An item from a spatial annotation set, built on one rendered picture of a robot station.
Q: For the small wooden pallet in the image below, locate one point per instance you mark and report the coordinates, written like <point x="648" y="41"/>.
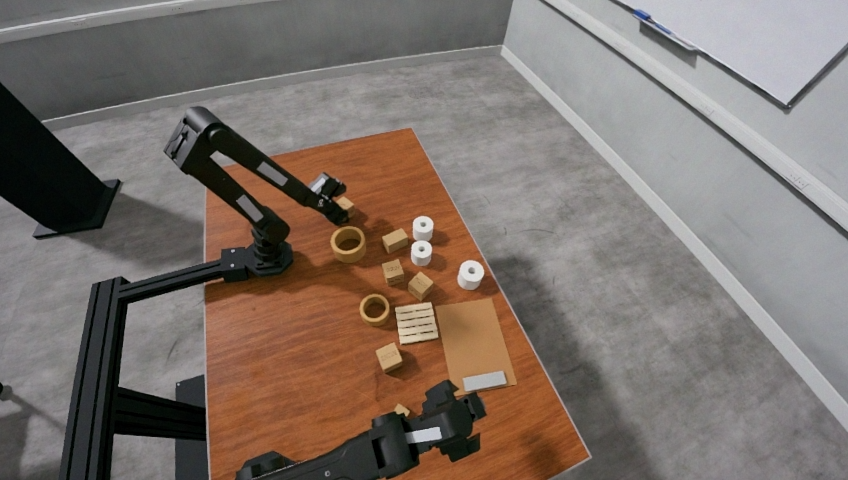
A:
<point x="415" y="325"/>

